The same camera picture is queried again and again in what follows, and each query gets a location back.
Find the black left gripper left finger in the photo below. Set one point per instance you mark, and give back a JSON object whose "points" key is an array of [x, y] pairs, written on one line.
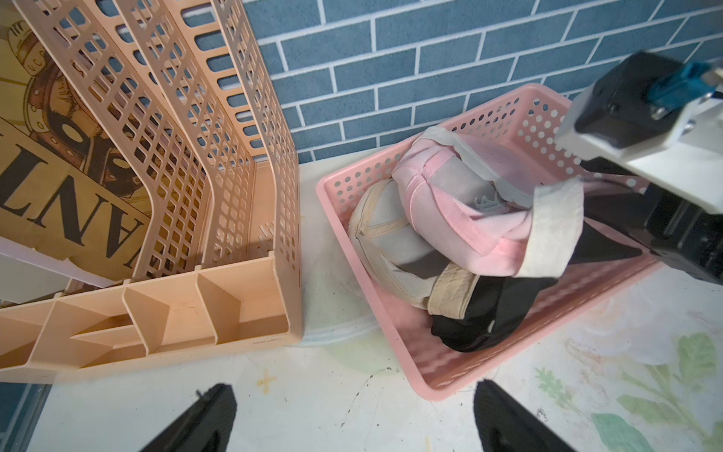
{"points": [[205, 426]]}

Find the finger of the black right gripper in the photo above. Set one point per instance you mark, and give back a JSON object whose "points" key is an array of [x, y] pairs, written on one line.
{"points": [[595, 247]]}

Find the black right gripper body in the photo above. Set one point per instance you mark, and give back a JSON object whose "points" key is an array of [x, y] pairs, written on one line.
{"points": [[679, 233]]}

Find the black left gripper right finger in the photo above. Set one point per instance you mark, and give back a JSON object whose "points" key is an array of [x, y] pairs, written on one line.
{"points": [[505, 425]]}

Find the pink baseball cap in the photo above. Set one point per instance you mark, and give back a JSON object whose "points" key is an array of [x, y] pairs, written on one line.
{"points": [[483, 208]]}

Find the black baseball cap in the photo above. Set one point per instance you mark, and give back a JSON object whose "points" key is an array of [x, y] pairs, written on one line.
{"points": [[493, 311]]}

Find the beige baseball cap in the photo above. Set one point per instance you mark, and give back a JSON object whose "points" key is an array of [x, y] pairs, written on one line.
{"points": [[401, 261]]}

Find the pink perforated plastic basket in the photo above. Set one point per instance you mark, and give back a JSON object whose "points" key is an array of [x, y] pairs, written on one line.
{"points": [[524, 122]]}

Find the wanted poster book pink edge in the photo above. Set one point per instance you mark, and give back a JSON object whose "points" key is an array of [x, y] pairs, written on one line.
{"points": [[67, 193]]}

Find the peach plastic desk organizer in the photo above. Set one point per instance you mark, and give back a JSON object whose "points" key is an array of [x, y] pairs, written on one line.
{"points": [[181, 89]]}

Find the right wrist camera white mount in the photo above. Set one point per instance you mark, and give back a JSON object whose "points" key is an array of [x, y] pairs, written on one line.
{"points": [[657, 118]]}

